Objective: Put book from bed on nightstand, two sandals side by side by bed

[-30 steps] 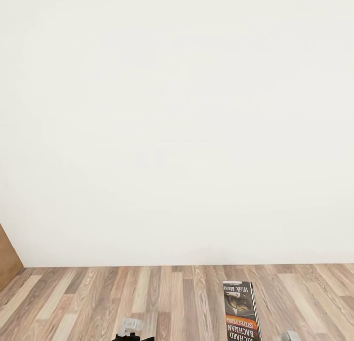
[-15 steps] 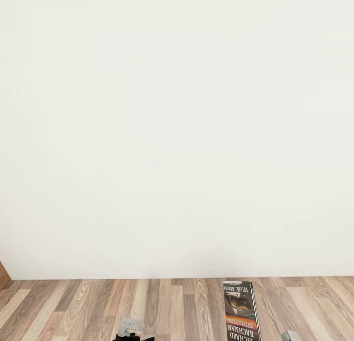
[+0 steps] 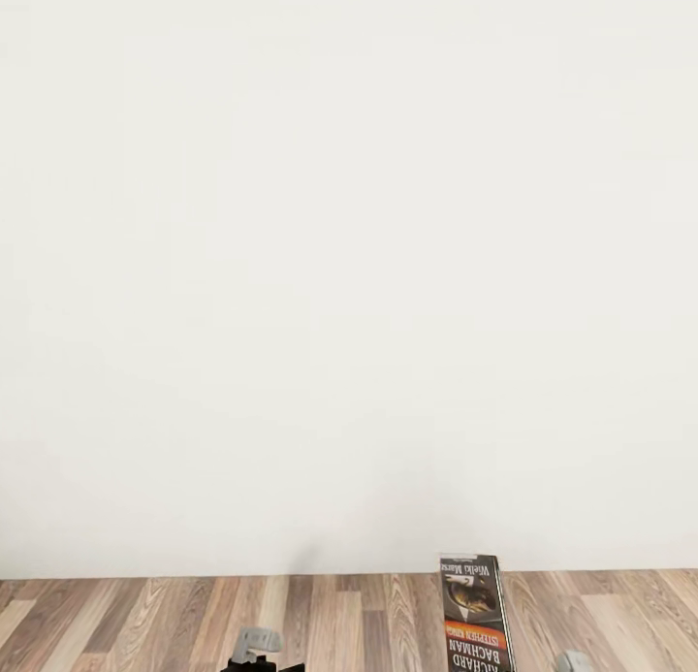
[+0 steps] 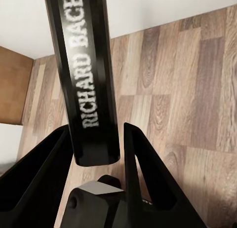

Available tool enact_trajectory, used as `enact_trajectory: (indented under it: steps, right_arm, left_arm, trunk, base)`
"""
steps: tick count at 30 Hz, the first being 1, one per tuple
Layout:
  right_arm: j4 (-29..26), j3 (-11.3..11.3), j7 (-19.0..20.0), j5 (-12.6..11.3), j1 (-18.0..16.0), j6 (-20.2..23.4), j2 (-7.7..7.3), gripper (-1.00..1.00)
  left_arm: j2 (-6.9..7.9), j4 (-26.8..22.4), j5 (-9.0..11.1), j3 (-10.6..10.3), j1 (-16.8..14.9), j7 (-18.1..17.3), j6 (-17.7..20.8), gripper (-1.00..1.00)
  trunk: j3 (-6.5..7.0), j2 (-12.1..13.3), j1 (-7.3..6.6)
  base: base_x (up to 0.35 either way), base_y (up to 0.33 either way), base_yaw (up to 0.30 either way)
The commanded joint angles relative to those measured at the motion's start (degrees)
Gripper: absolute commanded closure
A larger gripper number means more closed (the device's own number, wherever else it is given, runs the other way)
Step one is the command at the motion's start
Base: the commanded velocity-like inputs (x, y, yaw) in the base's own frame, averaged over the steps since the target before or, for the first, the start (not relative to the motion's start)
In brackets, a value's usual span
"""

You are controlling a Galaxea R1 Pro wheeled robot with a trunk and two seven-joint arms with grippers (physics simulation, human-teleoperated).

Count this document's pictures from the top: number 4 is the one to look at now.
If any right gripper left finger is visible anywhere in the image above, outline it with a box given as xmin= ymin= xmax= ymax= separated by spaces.
xmin=0 ymin=124 xmax=74 ymax=228

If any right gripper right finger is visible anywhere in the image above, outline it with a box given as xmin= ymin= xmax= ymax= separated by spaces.
xmin=123 ymin=122 xmax=208 ymax=228

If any hardback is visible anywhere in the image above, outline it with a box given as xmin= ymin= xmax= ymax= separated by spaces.
xmin=45 ymin=0 xmax=120 ymax=167

